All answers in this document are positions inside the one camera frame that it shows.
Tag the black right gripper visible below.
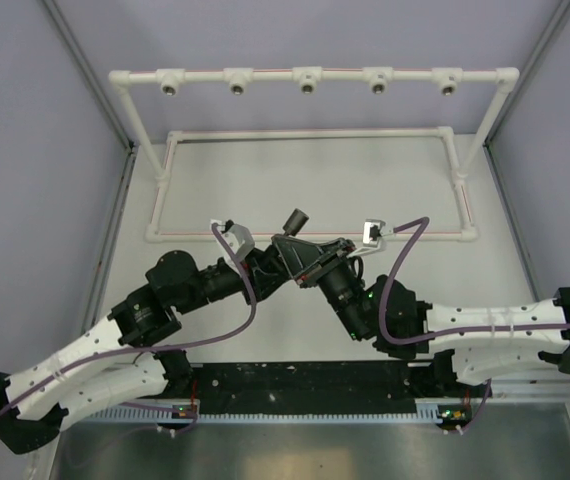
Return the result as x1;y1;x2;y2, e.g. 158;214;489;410
275;237;371;343

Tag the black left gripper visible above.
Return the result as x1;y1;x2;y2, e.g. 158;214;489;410
176;249;291;315

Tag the grey faucet knob part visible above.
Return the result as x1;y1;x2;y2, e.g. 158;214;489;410
283;208;309;236

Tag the small black water faucet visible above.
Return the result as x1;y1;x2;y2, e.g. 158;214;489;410
263;242;290;269

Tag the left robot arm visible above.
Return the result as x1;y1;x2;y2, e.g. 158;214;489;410
0;247;289;454

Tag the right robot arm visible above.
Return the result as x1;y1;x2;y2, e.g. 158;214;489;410
272;231;570;396

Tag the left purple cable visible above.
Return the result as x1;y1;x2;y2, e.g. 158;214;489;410
0;219;259;441

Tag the purple cable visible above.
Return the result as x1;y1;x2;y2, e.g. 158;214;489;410
379;216;570;346
0;219;259;441

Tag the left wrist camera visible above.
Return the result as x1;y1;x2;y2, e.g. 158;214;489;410
220;220;255;264

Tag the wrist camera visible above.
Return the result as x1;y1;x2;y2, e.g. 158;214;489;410
353;219;386;256
220;220;255;264

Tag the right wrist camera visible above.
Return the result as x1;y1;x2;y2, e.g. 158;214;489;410
353;219;386;256

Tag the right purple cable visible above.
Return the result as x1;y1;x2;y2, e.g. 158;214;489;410
379;216;570;346

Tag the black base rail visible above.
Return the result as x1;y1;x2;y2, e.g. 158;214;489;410
162;360;483;416

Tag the left aluminium frame post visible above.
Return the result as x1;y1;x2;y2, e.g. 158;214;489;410
38;0;136;333

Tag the aluminium frame post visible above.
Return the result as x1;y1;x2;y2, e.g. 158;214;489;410
38;0;136;333
486;1;570;299

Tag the white PVC pipe frame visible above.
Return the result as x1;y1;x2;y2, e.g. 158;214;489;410
109;66;520;243

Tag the grey slotted cable duct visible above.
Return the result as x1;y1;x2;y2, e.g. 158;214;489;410
89;399;472;427

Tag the right aluminium frame post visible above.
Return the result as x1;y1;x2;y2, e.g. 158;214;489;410
486;1;570;299

